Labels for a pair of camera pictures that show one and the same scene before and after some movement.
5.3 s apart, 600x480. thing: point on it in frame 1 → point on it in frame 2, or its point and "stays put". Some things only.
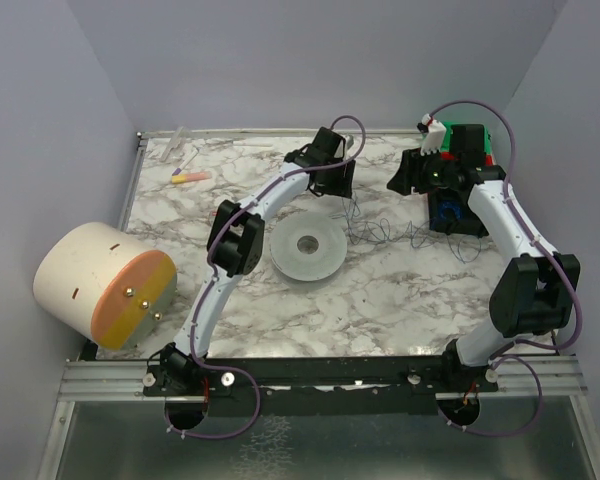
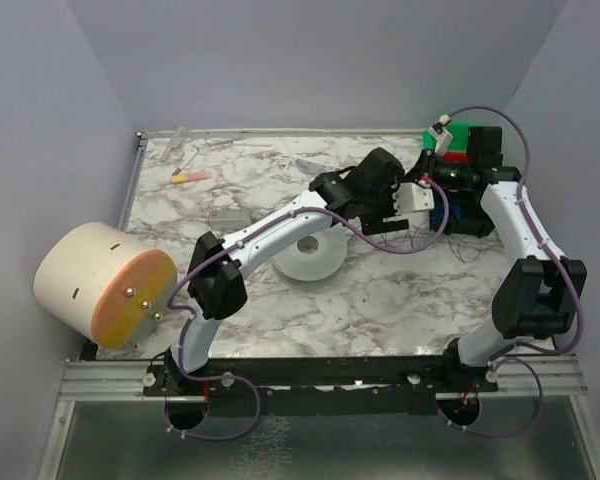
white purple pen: [177, 170] stays put
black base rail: [323, 385] stays put
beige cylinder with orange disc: [104, 286] stays put
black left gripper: [337, 179] → [385, 220]
